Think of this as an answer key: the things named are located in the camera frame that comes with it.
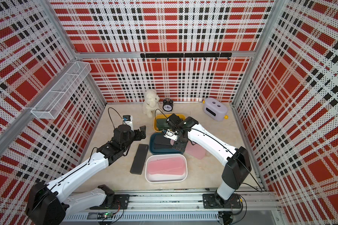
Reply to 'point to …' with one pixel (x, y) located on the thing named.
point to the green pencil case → (161, 124)
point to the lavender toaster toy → (215, 109)
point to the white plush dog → (151, 99)
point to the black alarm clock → (167, 105)
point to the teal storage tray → (161, 151)
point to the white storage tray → (168, 178)
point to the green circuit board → (105, 215)
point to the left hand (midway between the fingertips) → (140, 127)
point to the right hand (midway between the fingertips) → (185, 140)
